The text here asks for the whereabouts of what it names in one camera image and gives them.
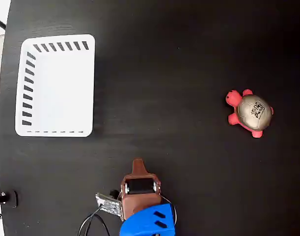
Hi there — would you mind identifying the red turtle toy silver shell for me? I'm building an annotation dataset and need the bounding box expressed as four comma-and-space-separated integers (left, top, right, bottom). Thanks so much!
225, 88, 274, 139

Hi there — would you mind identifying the white plastic basket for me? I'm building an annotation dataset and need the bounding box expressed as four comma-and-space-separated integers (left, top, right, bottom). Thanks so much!
15, 33, 96, 138

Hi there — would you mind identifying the black table clamp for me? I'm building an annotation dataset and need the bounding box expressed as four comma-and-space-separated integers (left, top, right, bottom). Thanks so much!
0, 190, 19, 209

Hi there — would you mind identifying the bare camera circuit board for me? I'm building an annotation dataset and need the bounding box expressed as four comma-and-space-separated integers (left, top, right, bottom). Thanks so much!
95, 188, 122, 217

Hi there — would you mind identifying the red white black servo wire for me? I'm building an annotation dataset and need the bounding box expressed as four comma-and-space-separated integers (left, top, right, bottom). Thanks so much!
161, 195, 177, 223

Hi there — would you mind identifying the black camera cable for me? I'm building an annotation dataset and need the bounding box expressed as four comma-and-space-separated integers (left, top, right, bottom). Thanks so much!
77, 206, 111, 236

